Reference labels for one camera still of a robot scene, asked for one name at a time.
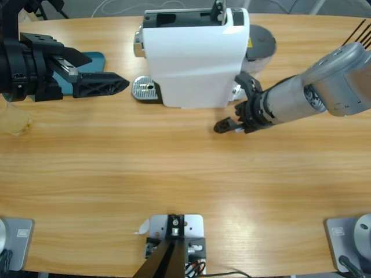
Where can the light wooden crate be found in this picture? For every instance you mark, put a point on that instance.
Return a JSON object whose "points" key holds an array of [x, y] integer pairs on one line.
{"points": [[29, 16]]}

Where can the white paper tab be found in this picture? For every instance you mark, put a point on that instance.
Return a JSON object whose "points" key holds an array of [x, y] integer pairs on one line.
{"points": [[143, 227]]}

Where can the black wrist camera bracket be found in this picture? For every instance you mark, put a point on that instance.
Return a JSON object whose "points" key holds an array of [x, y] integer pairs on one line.
{"points": [[246, 82]]}

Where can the grey base plate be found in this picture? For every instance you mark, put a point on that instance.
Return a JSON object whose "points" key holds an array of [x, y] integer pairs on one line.
{"points": [[336, 240], [20, 246]]}

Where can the dark camera post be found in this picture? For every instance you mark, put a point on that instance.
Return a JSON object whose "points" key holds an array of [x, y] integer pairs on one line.
{"points": [[168, 260]]}

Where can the teal plastic tray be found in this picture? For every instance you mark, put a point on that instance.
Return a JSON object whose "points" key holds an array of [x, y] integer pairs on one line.
{"points": [[97, 62]]}

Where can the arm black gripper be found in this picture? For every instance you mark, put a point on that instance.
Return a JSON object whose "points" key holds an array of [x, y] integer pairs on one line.
{"points": [[23, 69], [255, 114]]}

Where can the grey coffee machine lever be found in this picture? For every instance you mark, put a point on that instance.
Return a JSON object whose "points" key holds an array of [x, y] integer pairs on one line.
{"points": [[217, 11]]}

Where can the white capsule coffee machine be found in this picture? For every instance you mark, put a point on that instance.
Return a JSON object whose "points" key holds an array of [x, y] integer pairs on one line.
{"points": [[191, 72]]}

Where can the clear glass cup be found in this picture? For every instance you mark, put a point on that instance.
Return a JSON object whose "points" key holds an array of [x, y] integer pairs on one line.
{"points": [[17, 121]]}

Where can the black capsule holder with rods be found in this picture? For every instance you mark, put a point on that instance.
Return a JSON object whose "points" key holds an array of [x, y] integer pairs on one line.
{"points": [[367, 43]]}

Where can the silver drip tray grid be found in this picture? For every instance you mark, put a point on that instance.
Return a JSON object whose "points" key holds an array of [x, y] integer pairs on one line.
{"points": [[143, 87]]}

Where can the clear water tank grey lid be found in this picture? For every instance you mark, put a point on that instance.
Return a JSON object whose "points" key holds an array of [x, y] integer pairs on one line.
{"points": [[261, 40]]}

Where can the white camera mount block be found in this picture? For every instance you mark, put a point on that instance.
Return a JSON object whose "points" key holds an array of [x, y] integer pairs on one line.
{"points": [[194, 228]]}

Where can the black chair frame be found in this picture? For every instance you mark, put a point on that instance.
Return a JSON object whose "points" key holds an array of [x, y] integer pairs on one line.
{"points": [[55, 4]]}

